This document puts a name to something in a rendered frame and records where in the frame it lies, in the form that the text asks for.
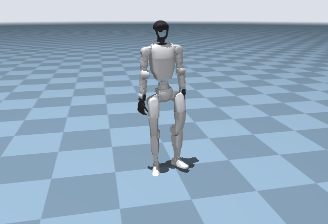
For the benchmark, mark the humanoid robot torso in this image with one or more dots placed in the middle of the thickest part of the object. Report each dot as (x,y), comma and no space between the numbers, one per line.
(162,62)

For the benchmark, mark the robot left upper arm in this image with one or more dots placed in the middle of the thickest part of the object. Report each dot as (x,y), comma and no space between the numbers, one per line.
(180,69)

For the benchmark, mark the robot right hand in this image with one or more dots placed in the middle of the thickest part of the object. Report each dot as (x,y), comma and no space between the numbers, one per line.
(141,105)

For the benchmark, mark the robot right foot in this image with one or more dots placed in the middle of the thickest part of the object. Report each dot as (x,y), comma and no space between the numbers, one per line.
(156,169)

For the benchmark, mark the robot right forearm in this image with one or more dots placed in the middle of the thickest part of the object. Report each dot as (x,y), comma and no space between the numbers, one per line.
(142,86)

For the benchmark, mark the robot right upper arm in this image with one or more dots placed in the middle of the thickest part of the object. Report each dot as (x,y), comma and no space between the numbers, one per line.
(144,53)

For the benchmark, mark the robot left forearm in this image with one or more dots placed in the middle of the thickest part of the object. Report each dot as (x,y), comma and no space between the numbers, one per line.
(182,82)

